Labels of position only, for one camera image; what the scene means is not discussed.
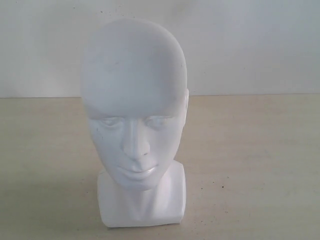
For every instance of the white mannequin head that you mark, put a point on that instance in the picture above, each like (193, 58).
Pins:
(135, 95)

